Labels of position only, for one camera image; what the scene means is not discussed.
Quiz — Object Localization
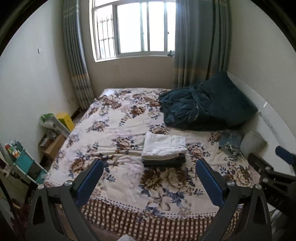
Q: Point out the cardboard box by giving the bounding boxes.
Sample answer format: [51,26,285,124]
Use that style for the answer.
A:
[39,134,65,160]

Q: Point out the dark teal crumpled blanket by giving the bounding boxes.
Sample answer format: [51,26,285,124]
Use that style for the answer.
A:
[159,71,258,131]

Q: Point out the yellow box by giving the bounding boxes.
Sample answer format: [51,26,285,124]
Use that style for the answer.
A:
[56,113,75,132]

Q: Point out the right grey striped curtain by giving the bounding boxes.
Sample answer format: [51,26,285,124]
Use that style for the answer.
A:
[174,0,231,88]

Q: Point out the window with metal bars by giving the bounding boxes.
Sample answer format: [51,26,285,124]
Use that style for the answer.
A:
[89,1,176,62]

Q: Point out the white plastic bag bundle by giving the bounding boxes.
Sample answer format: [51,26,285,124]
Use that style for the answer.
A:
[40,113,70,138]

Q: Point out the grey pillow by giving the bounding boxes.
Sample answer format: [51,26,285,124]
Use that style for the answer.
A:
[240,130,267,159]

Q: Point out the white pants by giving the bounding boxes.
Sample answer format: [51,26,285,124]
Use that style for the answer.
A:
[141,132,187,161]

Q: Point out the grey striped curtain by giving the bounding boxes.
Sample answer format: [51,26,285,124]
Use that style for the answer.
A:
[63,0,95,109]
[174,0,231,88]

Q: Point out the light blue denim shorts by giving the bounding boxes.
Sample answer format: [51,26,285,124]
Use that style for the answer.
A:
[219,130,243,158]

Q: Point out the left grey striped curtain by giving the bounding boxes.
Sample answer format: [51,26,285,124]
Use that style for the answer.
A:
[63,0,95,109]

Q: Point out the folded dark blue pants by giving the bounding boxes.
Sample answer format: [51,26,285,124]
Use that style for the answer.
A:
[142,154,186,168]

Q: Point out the white headboard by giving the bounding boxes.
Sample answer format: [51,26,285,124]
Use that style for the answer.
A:
[227,72,295,176]

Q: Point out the floral bed blanket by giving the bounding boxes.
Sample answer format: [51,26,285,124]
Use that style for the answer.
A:
[45,88,254,240]

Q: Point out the teal storage cart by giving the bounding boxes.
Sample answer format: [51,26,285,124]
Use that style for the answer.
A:
[5,140,48,185]

